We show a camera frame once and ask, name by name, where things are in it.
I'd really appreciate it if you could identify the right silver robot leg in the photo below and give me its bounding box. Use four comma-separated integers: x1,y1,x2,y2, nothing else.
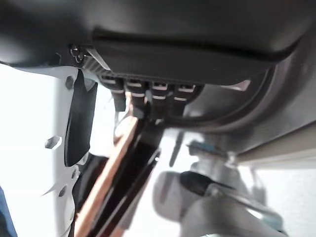
152,170,284,237

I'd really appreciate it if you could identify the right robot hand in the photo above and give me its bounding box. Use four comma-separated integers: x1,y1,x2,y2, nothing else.
0,0,316,237

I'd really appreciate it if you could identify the blue folded cloth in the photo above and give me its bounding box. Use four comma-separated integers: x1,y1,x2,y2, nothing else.
0,185,18,237

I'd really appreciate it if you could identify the grey front-load washing machine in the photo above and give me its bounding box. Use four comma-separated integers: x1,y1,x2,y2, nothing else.
162,27,316,168

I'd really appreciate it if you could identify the brown glossy side table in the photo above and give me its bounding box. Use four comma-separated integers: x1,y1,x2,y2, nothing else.
76,120,162,237

